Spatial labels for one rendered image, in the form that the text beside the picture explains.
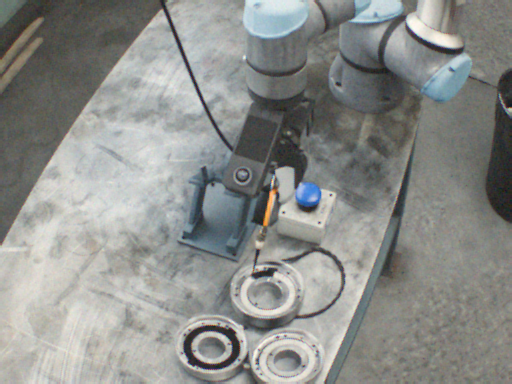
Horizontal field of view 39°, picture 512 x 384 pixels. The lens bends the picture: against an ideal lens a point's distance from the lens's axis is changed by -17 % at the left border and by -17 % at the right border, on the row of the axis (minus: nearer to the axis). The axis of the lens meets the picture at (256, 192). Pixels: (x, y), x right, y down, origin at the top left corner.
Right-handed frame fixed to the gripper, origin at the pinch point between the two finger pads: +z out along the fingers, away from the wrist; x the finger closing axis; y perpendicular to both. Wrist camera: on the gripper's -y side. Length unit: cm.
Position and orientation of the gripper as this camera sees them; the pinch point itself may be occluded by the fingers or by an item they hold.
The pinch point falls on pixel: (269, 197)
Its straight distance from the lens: 117.4
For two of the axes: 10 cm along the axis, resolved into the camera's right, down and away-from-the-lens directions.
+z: 0.1, 6.4, 7.7
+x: -9.3, -2.8, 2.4
